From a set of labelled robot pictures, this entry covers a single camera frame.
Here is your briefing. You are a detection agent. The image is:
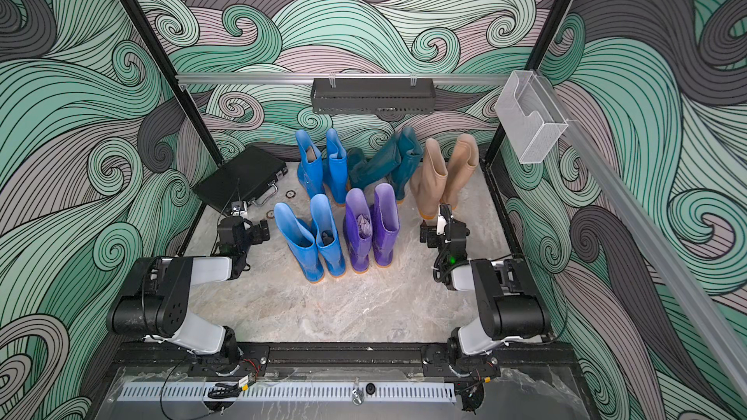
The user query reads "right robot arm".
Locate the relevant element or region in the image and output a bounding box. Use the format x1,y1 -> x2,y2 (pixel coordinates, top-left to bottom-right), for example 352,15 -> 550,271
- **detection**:
420,204 -> 552,364

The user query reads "teal boot back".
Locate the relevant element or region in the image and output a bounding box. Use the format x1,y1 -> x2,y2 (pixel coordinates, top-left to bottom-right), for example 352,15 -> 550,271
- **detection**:
346,134 -> 402,190

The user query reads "beige boot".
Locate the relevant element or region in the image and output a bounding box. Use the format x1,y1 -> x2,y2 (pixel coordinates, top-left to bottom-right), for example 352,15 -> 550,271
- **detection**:
410,138 -> 449,220
441,133 -> 480,209

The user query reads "aluminium rail back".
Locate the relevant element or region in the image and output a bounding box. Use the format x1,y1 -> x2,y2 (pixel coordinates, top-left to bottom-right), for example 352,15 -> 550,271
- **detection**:
176,72 -> 509,87

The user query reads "black case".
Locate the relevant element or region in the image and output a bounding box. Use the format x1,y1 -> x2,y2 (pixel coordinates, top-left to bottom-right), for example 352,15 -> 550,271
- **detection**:
193,146 -> 288,213

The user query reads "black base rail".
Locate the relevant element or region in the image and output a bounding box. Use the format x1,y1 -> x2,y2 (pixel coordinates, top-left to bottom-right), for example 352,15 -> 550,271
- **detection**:
105,342 -> 581,380

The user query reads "aluminium rail right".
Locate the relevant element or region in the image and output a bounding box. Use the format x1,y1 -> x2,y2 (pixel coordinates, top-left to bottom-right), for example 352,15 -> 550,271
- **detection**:
538,75 -> 746,399

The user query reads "aluminium rail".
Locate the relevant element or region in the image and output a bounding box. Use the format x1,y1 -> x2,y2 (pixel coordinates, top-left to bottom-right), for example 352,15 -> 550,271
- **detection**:
176,72 -> 509,87
538,75 -> 746,399

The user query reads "purple boot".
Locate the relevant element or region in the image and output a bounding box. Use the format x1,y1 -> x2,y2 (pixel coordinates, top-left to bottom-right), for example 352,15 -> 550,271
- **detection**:
344,188 -> 373,273
371,183 -> 400,268

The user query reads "small blue boot orange sole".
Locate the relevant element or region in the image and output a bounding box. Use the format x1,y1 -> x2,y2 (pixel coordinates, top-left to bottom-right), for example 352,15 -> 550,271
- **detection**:
295,129 -> 324,198

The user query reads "white slotted cable duct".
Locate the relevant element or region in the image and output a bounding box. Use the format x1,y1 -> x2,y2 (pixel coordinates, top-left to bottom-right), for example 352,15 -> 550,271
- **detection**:
116,382 -> 456,404

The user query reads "clear mesh wall bin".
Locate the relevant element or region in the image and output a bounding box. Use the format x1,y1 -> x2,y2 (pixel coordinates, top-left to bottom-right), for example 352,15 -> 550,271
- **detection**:
494,70 -> 568,165

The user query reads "black wall shelf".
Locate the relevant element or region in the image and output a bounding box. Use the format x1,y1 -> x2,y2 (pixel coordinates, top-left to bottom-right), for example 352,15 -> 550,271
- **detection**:
310,77 -> 437,115

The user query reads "beige boot back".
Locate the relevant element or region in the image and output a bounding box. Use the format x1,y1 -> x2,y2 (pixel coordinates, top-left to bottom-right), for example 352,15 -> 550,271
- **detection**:
410,138 -> 449,220

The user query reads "teal boot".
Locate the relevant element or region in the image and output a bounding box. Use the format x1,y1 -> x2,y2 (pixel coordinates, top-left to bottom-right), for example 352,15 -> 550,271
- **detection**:
346,134 -> 402,190
389,126 -> 423,201

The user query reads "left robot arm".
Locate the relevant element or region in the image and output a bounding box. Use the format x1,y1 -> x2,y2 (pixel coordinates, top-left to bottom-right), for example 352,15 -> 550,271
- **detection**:
106,216 -> 270,364

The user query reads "large blue boot front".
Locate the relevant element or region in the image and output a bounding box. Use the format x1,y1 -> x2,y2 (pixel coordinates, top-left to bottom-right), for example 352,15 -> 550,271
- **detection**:
309,194 -> 346,277

